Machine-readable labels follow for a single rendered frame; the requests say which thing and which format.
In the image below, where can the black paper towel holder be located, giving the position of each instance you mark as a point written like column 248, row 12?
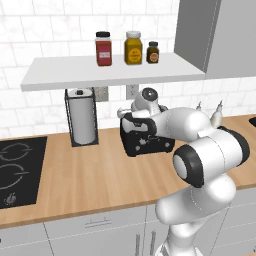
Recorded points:
column 70, row 140

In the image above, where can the grey drawer front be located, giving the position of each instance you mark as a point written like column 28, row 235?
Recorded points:
column 21, row 240
column 100, row 221

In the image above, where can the yellow spice jar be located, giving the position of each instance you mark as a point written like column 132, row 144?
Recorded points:
column 133, row 49

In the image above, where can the black toaster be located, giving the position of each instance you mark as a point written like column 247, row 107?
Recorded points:
column 146, row 146

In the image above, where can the white condiment bottle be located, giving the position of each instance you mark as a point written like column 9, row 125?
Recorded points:
column 218, row 115

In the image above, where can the red spice jar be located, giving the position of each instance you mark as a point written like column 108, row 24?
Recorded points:
column 103, row 50

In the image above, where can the grey cupboard door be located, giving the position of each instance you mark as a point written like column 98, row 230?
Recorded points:
column 100, row 246
column 156, row 240

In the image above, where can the white wall socket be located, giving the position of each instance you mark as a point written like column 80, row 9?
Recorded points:
column 131, row 90

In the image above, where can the black hob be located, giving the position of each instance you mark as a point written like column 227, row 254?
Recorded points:
column 20, row 173

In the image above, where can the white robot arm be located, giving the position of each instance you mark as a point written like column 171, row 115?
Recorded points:
column 200, row 156

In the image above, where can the white wall shelf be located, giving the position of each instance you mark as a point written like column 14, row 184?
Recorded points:
column 100, row 75

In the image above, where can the dark sink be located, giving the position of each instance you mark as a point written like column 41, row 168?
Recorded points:
column 253, row 121

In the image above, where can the grey wall cupboard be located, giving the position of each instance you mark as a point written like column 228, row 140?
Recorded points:
column 226, row 36

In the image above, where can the grey wall socket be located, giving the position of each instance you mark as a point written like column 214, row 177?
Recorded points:
column 101, row 94

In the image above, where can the small brown spice jar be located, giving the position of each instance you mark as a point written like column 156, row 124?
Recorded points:
column 153, row 53

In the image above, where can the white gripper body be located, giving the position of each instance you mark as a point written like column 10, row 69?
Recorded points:
column 124, row 112

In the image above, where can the white paper towel roll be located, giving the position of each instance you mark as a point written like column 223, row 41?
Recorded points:
column 81, row 120

